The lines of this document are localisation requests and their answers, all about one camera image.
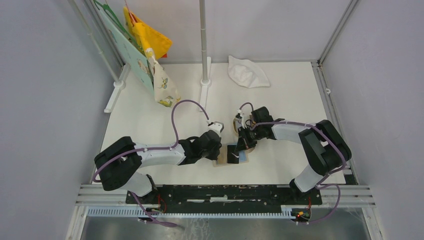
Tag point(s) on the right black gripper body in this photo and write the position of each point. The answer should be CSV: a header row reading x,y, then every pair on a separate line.
x,y
251,136

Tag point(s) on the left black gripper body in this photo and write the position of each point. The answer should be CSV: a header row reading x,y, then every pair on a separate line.
x,y
211,155

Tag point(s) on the beige card holder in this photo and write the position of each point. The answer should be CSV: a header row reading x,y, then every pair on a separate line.
x,y
221,161

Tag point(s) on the beige oval tray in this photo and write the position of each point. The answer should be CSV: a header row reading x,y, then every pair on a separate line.
x,y
235,124

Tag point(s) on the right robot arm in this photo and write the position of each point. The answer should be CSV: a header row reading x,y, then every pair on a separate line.
x,y
325,149

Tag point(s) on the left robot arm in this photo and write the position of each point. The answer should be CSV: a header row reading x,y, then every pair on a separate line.
x,y
117,166

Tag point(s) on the white pole base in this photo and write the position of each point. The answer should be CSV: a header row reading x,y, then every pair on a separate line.
x,y
204,89

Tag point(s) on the white crumpled cloth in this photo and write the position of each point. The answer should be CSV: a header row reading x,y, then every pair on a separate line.
x,y
247,73

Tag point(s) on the white printed hanging cloth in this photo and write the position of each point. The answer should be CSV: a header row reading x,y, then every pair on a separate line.
x,y
164,88

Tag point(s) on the white left rack foot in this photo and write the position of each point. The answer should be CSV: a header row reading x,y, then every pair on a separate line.
x,y
118,87

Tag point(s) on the teal printed hanging cloth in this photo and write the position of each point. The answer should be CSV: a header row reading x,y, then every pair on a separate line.
x,y
126,45

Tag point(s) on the yellow hanging cloth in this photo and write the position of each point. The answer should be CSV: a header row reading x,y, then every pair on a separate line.
x,y
150,42

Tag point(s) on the grey vertical pole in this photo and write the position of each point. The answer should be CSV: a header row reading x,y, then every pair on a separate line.
x,y
203,35

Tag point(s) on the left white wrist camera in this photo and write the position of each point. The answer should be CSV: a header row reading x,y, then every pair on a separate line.
x,y
216,126

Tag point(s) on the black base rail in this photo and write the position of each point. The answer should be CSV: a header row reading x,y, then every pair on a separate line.
x,y
228,199

